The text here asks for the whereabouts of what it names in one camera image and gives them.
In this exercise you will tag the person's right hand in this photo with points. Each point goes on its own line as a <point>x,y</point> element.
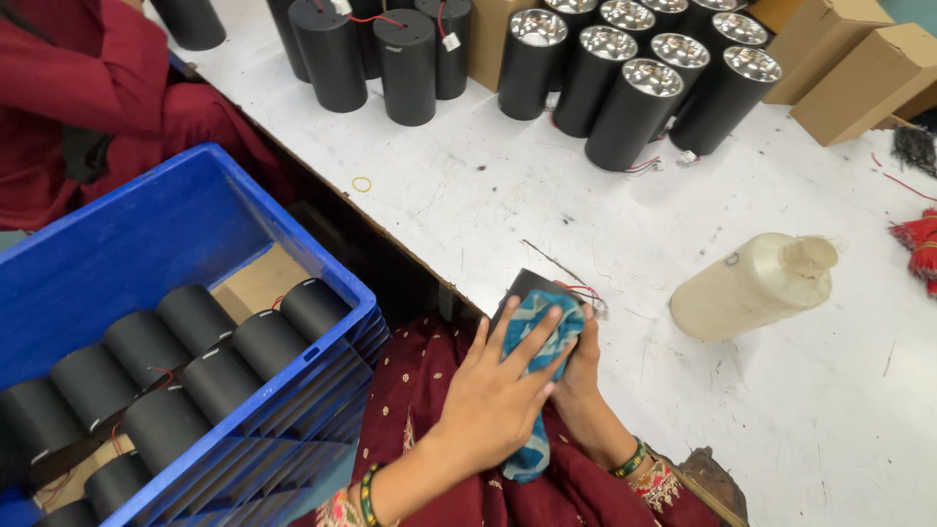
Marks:
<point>585,395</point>

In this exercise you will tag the person's left hand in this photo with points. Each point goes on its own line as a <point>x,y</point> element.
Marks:
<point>483,410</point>

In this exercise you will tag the blue patterned cleaning cloth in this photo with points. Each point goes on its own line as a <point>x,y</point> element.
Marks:
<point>534,454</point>

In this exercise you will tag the black cylinder lamp housing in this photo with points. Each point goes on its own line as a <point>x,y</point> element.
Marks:
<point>190,22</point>
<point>531,282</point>

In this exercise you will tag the person's maroon embroidered dress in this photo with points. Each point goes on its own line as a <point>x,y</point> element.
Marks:
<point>417,380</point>

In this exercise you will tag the green beaded bangle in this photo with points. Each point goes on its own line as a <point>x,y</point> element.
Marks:
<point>370,498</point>
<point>631,460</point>

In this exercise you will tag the beige plastic bottle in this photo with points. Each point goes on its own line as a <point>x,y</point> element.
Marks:
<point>747,293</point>

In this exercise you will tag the brown cardboard sheet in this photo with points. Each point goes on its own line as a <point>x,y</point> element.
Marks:
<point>263,282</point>

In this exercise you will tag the yellow rubber band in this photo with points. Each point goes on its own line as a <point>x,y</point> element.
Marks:
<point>361,184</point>

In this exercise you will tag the cluster of silver reflector lamps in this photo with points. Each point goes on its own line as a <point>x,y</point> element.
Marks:
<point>626,124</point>

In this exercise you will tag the heap of black lamps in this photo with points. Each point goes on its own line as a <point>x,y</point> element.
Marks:
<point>165,428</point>

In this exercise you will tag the cluster of capped black lamps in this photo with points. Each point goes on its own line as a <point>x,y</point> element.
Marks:
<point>406,73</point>

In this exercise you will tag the brown cardboard box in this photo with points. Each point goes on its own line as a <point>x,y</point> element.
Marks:
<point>820,51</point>
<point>772,13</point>
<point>490,44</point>
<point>922,102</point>
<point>856,88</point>

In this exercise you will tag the blue plastic crate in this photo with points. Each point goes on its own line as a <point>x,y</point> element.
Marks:
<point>168,219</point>

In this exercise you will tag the bundle of black ties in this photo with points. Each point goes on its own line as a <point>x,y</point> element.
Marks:
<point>915,150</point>

